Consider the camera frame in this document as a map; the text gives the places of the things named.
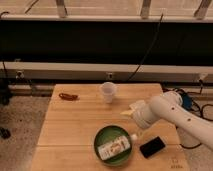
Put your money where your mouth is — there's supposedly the small yellow sponge piece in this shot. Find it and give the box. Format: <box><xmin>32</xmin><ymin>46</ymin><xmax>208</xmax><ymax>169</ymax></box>
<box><xmin>120</xmin><ymin>110</ymin><xmax>132</xmax><ymax>116</ymax></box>

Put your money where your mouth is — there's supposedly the blue power box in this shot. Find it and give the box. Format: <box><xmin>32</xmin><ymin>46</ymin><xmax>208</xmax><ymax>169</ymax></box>
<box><xmin>182</xmin><ymin>94</ymin><xmax>192</xmax><ymax>110</ymax></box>

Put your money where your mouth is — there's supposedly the translucent plastic cup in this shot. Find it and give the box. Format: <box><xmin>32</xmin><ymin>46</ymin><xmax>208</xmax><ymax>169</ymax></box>
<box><xmin>100</xmin><ymin>82</ymin><xmax>117</xmax><ymax>103</ymax></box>

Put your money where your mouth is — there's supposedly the black smartphone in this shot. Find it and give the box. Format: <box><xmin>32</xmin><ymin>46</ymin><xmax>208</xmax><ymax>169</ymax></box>
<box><xmin>140</xmin><ymin>137</ymin><xmax>165</xmax><ymax>158</ymax></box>

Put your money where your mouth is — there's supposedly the green ceramic bowl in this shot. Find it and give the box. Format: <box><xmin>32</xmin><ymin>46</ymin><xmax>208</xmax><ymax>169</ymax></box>
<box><xmin>93</xmin><ymin>125</ymin><xmax>132</xmax><ymax>167</ymax></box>

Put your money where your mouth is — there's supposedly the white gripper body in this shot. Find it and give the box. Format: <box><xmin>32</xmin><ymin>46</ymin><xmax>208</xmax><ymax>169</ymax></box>
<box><xmin>129</xmin><ymin>101</ymin><xmax>144</xmax><ymax>121</ymax></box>

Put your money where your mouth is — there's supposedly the black hanging cable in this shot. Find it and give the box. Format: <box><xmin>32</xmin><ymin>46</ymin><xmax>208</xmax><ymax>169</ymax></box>
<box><xmin>125</xmin><ymin>12</ymin><xmax>165</xmax><ymax>83</ymax></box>

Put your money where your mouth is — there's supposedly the red chili pepper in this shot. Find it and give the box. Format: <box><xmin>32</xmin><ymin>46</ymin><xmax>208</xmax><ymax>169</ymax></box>
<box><xmin>59</xmin><ymin>93</ymin><xmax>78</xmax><ymax>101</ymax></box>

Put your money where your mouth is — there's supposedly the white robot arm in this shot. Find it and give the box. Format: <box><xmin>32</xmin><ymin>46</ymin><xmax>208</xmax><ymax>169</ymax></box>
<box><xmin>129</xmin><ymin>91</ymin><xmax>213</xmax><ymax>150</ymax></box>

